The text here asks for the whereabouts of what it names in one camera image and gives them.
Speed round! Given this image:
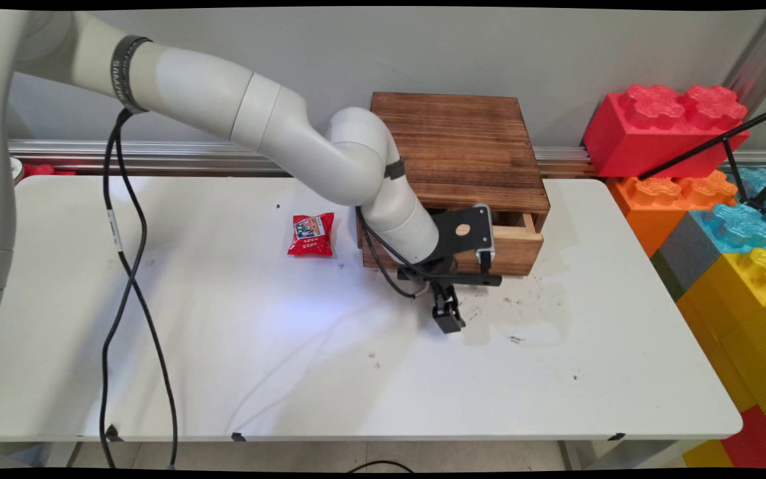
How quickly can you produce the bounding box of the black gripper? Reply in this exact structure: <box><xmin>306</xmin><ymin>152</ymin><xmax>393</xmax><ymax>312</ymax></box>
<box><xmin>399</xmin><ymin>256</ymin><xmax>467</xmax><ymax>335</ymax></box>

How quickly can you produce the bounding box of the wooden drawer with black handle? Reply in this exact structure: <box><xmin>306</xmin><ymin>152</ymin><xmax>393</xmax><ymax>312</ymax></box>
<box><xmin>360</xmin><ymin>213</ymin><xmax>545</xmax><ymax>289</ymax></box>

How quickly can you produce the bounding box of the red snack packet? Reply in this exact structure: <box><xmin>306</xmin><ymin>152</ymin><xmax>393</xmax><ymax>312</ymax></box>
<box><xmin>287</xmin><ymin>212</ymin><xmax>336</xmax><ymax>258</ymax></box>

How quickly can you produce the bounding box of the dark wooden drawer cabinet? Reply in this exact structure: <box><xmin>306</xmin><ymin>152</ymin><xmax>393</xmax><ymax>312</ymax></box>
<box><xmin>356</xmin><ymin>92</ymin><xmax>551</xmax><ymax>270</ymax></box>

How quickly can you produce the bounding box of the white table leg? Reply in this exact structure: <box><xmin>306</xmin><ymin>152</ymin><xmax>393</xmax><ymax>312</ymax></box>
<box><xmin>558</xmin><ymin>439</ymin><xmax>684</xmax><ymax>470</ymax></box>

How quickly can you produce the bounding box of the big orange toy brick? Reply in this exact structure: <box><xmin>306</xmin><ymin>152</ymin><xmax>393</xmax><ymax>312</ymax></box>
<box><xmin>606</xmin><ymin>170</ymin><xmax>737</xmax><ymax>259</ymax></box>

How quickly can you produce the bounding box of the big grey toy brick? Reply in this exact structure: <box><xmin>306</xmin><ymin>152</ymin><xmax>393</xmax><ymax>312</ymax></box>
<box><xmin>650</xmin><ymin>212</ymin><xmax>723</xmax><ymax>302</ymax></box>

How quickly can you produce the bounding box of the big red toy brick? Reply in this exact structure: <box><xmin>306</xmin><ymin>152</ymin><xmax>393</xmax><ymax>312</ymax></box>
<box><xmin>582</xmin><ymin>84</ymin><xmax>749</xmax><ymax>180</ymax></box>

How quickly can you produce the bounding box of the big yellow toy brick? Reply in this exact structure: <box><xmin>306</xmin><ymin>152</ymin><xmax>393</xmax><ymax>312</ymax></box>
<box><xmin>676</xmin><ymin>247</ymin><xmax>766</xmax><ymax>460</ymax></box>

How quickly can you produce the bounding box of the translucent blue toy brick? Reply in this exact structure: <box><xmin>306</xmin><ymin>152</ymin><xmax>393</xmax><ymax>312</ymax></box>
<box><xmin>731</xmin><ymin>168</ymin><xmax>766</xmax><ymax>215</ymax></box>
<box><xmin>689</xmin><ymin>203</ymin><xmax>766</xmax><ymax>255</ymax></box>

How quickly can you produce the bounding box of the black tripod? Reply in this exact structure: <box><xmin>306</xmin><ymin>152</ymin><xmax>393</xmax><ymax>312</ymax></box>
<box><xmin>637</xmin><ymin>101</ymin><xmax>766</xmax><ymax>216</ymax></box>

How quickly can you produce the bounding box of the red toy brick low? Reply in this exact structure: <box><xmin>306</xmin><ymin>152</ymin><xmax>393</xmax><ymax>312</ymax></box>
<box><xmin>719</xmin><ymin>406</ymin><xmax>766</xmax><ymax>470</ymax></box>

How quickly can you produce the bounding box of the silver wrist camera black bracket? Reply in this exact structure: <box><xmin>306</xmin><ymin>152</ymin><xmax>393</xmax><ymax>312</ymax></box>
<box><xmin>431</xmin><ymin>203</ymin><xmax>497</xmax><ymax>261</ymax></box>

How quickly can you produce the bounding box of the black floor cable loop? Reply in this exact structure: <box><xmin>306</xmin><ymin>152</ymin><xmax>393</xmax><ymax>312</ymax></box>
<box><xmin>346</xmin><ymin>460</ymin><xmax>416</xmax><ymax>474</ymax></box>

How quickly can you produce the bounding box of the black cable with metal plug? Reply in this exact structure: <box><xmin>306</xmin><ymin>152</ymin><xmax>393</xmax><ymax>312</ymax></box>
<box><xmin>114</xmin><ymin>110</ymin><xmax>424</xmax><ymax>470</ymax></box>

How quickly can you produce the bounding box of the horizontal aluminium rail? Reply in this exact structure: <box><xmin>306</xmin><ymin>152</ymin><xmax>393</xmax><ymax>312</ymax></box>
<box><xmin>8</xmin><ymin>138</ymin><xmax>766</xmax><ymax>180</ymax></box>

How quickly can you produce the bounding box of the black velcro strap with text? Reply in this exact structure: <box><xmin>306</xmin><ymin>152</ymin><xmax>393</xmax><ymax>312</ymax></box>
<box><xmin>110</xmin><ymin>35</ymin><xmax>154</xmax><ymax>114</ymax></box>

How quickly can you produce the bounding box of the slanted aluminium post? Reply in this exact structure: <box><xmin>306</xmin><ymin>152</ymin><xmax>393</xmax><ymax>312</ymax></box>
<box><xmin>721</xmin><ymin>9</ymin><xmax>766</xmax><ymax>102</ymax></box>

